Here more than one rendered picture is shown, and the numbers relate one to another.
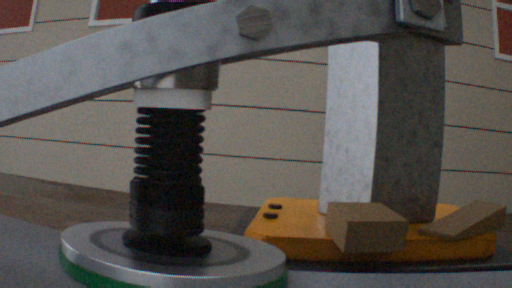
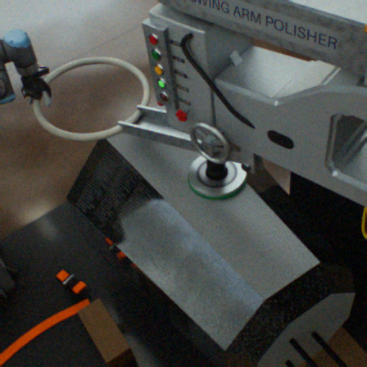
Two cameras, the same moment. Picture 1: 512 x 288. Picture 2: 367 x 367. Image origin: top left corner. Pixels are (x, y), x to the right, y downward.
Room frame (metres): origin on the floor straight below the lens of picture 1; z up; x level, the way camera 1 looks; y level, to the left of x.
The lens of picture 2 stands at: (-0.29, -0.95, 2.31)
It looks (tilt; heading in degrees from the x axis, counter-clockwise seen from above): 48 degrees down; 57
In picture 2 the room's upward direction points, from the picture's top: 10 degrees counter-clockwise
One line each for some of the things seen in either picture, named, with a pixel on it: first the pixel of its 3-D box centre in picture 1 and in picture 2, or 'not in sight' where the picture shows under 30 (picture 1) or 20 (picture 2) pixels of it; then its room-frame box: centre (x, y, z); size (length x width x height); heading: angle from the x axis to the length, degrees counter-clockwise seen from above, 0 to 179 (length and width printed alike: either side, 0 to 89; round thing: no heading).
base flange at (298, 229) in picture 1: (377, 224); not in sight; (1.21, -0.25, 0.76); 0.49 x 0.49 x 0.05; 84
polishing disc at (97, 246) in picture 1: (165, 251); (216, 173); (0.54, 0.07, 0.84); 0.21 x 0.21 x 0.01
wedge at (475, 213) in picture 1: (465, 218); not in sight; (1.03, -0.41, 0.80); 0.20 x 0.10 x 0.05; 122
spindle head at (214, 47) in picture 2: not in sight; (228, 77); (0.55, -0.01, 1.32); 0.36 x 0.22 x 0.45; 99
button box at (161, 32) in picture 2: not in sight; (162, 66); (0.41, 0.12, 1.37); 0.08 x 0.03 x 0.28; 99
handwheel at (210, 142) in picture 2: not in sight; (216, 136); (0.44, -0.06, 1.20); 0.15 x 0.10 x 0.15; 99
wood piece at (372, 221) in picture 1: (364, 225); not in sight; (0.96, -0.18, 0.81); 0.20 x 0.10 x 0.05; 2
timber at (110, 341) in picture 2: not in sight; (105, 334); (-0.05, 0.26, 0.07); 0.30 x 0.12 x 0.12; 82
